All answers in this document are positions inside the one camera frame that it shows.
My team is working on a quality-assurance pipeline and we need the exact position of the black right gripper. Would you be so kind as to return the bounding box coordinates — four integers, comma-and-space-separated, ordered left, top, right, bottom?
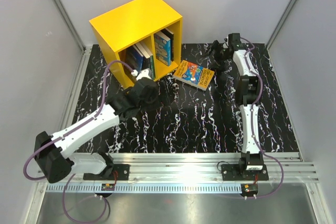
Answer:
199, 42, 229, 71

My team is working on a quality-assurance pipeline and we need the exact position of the green 104-storey treehouse book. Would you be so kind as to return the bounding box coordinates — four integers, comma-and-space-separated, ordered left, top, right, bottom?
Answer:
142, 42, 155, 79

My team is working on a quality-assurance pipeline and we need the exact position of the blue Animal Farm book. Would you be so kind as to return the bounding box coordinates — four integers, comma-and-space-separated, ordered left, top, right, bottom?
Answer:
125, 45, 144, 72

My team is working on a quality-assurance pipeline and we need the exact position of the orange 130-storey treehouse book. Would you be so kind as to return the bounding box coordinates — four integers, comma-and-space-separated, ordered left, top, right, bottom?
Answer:
173, 60, 215, 91

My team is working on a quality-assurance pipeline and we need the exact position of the light blue treehouse book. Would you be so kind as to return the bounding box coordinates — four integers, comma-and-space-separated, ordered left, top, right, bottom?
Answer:
154, 31, 171, 66

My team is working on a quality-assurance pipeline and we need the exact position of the dark Three book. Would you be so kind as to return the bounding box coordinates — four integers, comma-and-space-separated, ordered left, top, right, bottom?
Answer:
163, 28, 174, 62

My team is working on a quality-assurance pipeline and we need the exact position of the dark Tale of Two Cities book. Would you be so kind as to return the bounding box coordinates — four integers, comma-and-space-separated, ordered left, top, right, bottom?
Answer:
137, 42, 153, 77

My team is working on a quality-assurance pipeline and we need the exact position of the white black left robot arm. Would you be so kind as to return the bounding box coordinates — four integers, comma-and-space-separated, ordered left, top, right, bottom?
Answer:
34, 69, 159, 184

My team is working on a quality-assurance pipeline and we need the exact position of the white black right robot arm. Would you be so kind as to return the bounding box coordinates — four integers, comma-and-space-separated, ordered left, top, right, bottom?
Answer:
207, 33, 269, 181

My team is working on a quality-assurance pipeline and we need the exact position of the yellow two-compartment shelf box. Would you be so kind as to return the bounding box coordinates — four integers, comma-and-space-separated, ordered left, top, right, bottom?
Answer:
89, 0, 183, 80

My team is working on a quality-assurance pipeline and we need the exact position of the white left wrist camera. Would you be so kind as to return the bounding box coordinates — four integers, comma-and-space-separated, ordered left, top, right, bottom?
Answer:
135, 68, 153, 80

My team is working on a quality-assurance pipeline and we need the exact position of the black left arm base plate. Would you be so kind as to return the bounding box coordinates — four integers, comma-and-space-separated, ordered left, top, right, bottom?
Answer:
83, 164, 130, 180

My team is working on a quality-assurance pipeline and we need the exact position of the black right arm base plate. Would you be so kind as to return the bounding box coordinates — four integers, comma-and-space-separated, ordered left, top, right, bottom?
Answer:
220, 164, 269, 181

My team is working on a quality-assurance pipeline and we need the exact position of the aluminium frame rail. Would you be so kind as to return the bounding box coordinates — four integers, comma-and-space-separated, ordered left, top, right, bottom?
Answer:
35, 153, 320, 183

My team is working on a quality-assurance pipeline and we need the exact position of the slotted white cable duct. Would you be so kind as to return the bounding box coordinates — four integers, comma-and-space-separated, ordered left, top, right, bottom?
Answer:
46, 182, 242, 194

